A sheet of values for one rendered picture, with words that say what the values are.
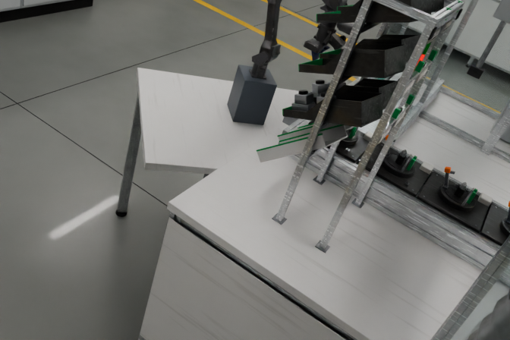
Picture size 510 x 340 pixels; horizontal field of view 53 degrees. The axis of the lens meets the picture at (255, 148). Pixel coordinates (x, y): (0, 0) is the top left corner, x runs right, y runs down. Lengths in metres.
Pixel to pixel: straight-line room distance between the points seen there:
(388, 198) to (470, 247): 0.32
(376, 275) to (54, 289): 1.44
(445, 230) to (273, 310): 0.70
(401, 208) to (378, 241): 0.18
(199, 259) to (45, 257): 1.08
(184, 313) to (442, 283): 0.89
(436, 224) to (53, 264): 1.69
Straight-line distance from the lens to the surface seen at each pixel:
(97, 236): 2.75
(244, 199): 1.78
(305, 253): 1.68
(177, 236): 1.74
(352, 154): 2.04
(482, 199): 2.16
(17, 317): 2.44
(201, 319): 1.89
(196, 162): 1.89
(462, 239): 1.98
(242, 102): 2.14
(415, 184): 2.05
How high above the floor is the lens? 1.96
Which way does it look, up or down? 32 degrees down
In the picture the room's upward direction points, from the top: 19 degrees clockwise
